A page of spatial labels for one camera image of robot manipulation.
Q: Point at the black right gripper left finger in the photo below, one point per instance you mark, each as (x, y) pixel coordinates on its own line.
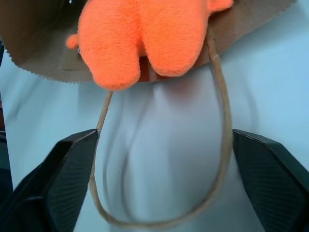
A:
(48, 183)

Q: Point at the brown paper bag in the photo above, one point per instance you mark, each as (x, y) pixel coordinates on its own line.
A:
(36, 41)

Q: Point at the orange plush toy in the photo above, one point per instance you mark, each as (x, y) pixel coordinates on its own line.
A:
(135, 41)

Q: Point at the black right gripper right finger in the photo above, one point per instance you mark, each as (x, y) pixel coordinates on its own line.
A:
(270, 178)

